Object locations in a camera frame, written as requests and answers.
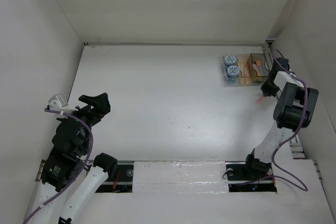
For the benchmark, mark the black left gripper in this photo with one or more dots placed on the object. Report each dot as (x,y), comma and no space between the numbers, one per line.
(102,106)

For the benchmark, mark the white foam front board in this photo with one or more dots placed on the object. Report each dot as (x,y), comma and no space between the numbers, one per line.
(179,177)

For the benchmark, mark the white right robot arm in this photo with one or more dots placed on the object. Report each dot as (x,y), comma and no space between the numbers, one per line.
(257,166)

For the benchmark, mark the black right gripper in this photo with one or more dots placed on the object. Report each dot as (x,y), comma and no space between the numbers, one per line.
(268,92)

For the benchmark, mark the amber plastic container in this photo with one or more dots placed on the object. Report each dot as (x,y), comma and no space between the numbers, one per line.
(253,79)

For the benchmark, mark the red thin pen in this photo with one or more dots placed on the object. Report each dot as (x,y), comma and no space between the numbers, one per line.
(246,70)

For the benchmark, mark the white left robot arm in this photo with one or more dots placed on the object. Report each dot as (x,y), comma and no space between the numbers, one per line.
(67,181)

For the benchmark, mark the clear plastic container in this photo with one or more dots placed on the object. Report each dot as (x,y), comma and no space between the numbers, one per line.
(225,68)

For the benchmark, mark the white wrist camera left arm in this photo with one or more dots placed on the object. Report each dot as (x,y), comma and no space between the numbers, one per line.
(59,105)

